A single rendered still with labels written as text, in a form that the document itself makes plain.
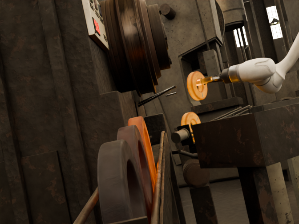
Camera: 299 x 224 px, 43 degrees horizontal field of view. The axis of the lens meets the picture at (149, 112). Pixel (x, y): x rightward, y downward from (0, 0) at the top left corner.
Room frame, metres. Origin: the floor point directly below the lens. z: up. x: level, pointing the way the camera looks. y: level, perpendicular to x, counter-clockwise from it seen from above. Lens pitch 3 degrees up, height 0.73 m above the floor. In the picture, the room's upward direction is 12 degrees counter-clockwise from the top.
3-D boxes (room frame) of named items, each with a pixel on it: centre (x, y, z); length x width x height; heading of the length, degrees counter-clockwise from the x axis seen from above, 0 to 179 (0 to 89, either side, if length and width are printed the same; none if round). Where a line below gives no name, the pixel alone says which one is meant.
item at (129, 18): (1.63, -0.01, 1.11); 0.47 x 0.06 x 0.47; 176
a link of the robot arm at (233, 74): (1.85, -0.46, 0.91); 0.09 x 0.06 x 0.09; 142
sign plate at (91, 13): (1.29, 0.12, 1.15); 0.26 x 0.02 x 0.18; 176
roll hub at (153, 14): (1.62, -0.11, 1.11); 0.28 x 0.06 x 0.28; 176
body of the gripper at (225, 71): (1.90, -0.40, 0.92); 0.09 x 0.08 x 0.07; 52
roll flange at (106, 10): (1.63, 0.07, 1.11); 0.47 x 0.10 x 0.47; 176
